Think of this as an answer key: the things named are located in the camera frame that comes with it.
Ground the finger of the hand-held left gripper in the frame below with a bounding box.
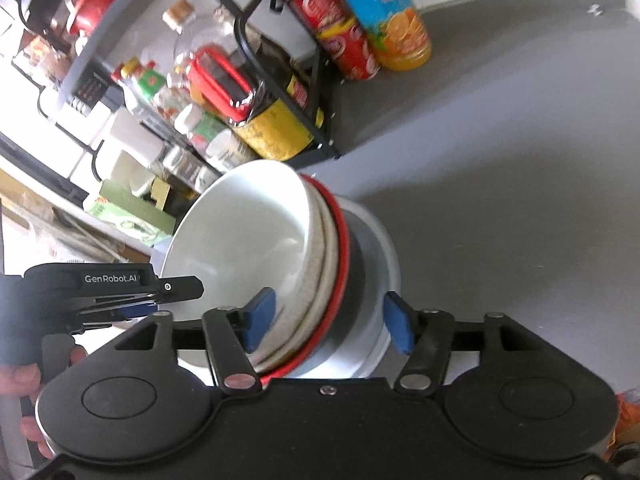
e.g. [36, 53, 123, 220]
[75, 299, 162, 335]
[154, 275, 206, 307]

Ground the person's left hand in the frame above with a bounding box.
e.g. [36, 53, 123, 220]
[0, 347, 88, 461]

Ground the soy sauce bottle red handle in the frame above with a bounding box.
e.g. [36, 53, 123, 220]
[186, 40, 326, 162]

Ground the black metal rack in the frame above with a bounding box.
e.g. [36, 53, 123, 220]
[0, 0, 343, 201]

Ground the clear bottle with cork stopper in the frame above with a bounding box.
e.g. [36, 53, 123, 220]
[161, 0, 251, 76]

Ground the green tissue box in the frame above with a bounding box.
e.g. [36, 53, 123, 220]
[82, 180, 178, 248]

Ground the orange juice bottle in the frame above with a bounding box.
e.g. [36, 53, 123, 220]
[320, 0, 433, 72]

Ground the white bowl with yellow pattern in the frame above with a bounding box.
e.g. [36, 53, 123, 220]
[159, 160, 323, 368]
[250, 175, 342, 368]

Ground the tall white plastic bottle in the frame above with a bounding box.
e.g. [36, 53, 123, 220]
[107, 107, 166, 161]

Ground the white pill bottle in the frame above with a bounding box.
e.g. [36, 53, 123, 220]
[202, 130, 258, 175]

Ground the small glass jar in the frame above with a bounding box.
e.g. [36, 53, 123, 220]
[162, 146, 211, 186]

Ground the red and black bowl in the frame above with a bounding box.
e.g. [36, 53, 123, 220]
[257, 174, 388, 378]

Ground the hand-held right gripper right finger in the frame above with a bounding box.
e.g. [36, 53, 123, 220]
[382, 291, 548, 396]

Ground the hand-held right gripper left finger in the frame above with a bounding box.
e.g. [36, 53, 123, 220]
[114, 286, 277, 395]

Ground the white capped bottle red label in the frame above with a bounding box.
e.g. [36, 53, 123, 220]
[172, 104, 226, 148]

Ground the green label bottle yellow cap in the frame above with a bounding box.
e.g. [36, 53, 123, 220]
[120, 57, 171, 111]

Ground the white plate with blue print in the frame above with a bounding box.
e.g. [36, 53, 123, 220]
[320, 199, 398, 361]

